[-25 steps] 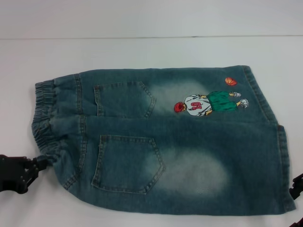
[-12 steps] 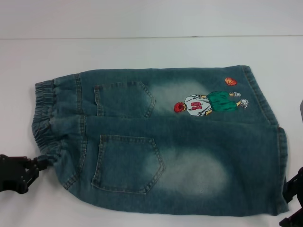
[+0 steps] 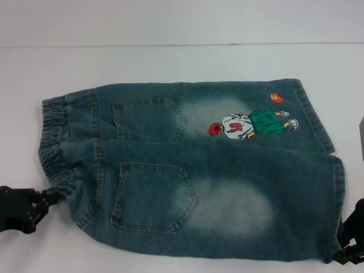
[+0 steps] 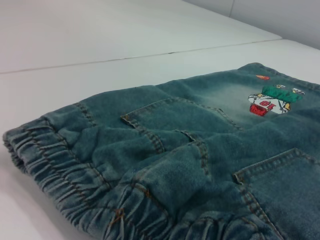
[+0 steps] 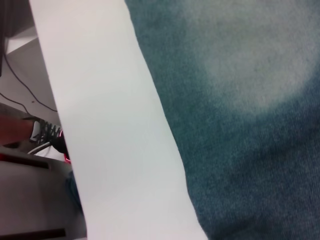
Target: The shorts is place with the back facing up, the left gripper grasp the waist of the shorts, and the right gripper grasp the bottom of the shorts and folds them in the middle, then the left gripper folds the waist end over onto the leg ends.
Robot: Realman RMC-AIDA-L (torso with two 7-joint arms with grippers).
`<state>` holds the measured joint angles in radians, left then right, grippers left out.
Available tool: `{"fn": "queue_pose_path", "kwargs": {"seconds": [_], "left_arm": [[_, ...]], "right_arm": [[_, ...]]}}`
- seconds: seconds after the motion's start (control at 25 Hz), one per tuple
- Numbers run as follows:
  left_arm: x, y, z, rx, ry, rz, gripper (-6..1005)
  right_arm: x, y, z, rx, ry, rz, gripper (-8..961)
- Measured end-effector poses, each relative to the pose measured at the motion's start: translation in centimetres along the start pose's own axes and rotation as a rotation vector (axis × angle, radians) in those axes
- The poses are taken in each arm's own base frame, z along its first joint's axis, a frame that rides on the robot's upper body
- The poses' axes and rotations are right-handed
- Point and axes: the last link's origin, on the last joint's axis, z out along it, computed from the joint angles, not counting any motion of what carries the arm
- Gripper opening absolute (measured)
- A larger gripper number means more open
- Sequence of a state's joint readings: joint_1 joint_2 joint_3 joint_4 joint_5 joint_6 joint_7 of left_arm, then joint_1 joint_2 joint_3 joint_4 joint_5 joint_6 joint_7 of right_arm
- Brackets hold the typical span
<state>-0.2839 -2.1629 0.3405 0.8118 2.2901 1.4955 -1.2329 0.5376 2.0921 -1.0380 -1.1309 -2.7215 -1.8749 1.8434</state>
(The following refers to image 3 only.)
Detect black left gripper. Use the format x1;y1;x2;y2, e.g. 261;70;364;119
0;185;63;234

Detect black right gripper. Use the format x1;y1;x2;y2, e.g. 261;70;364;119
334;198;364;266

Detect blue denim shorts with embroidery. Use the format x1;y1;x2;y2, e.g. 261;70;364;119
38;79;346;262

